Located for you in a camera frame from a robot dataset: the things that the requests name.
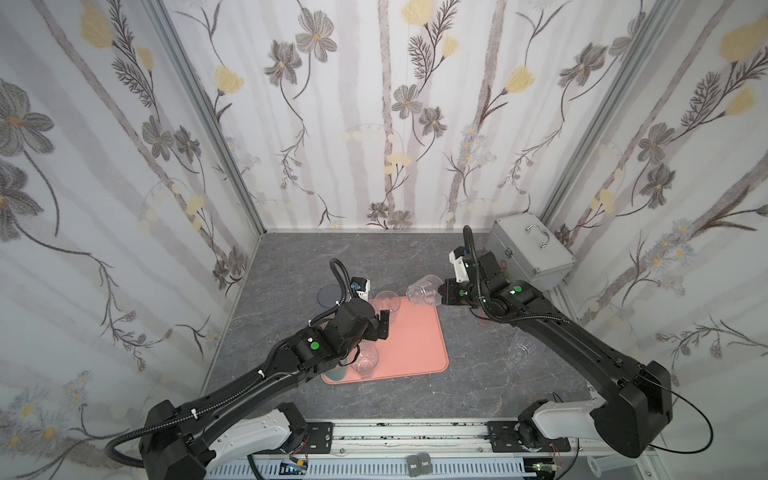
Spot pink rectangular tray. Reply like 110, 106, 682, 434
322, 297, 449, 385

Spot blue translucent cup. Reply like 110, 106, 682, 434
316, 284, 342, 309

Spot clear faceted glass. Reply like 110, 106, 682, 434
351, 341, 380, 379
373, 291, 401, 315
406, 274, 443, 307

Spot teal textured cup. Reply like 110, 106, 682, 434
323, 366, 348, 384

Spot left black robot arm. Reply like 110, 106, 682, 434
104, 258, 388, 479

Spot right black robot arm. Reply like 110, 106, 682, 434
438, 246, 677, 458

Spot silver aluminium case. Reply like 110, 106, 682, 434
486, 213, 576, 291

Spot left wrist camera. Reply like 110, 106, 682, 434
350, 276, 371, 301

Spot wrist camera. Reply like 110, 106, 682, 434
449, 251, 469, 283
350, 276, 371, 301

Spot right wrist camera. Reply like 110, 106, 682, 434
449, 251, 469, 283

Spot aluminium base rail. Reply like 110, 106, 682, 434
203, 411, 613, 472

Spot white cable duct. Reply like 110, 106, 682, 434
203, 458, 538, 480

